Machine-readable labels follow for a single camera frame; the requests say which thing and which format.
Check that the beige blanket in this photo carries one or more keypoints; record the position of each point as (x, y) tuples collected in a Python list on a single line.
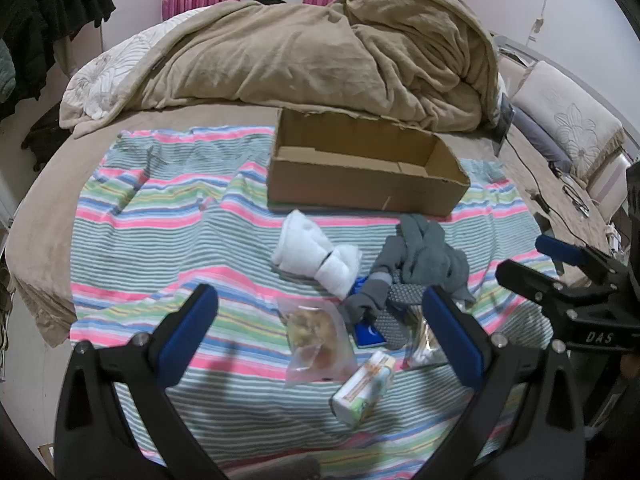
[(300, 50)]

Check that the blue packet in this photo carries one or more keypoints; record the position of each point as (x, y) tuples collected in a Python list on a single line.
[(367, 335)]

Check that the striped cloth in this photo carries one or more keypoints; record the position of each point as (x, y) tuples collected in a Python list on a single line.
[(175, 240)]

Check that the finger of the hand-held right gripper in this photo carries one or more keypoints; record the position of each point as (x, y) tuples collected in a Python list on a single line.
[(530, 282), (557, 250)]

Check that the clear bag of white pieces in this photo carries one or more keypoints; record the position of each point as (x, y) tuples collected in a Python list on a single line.
[(425, 355)]

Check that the grey pillow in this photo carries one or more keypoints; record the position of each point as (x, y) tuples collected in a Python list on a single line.
[(540, 140)]

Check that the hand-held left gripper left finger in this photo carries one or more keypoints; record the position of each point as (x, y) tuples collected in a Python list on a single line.
[(187, 330)]

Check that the green white carton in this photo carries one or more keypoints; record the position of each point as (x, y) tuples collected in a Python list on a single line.
[(362, 390)]

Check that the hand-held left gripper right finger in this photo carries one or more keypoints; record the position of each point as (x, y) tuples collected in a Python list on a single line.
[(450, 330)]

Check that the black hanging clothes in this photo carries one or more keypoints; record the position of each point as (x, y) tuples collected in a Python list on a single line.
[(45, 10)]

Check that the dark cloth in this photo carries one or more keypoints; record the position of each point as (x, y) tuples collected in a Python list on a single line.
[(45, 135)]

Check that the brown cardboard box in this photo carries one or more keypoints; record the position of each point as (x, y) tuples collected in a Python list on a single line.
[(350, 190)]

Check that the clear snack bag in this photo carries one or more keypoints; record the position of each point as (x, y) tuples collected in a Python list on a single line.
[(312, 330)]

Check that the white embroidered pillow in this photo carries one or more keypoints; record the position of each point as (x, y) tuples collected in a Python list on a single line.
[(565, 110)]

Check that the white socks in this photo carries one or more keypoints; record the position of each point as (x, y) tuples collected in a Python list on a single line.
[(300, 250)]

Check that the black tablet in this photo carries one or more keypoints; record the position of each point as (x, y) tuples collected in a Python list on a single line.
[(502, 125)]

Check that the grey dotted socks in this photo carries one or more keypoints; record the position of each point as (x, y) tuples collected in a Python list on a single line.
[(425, 255)]

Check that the bed with brown sheet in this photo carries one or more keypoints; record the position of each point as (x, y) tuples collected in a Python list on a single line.
[(65, 175)]

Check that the white floral quilt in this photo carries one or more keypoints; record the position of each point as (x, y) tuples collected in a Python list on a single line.
[(110, 80)]

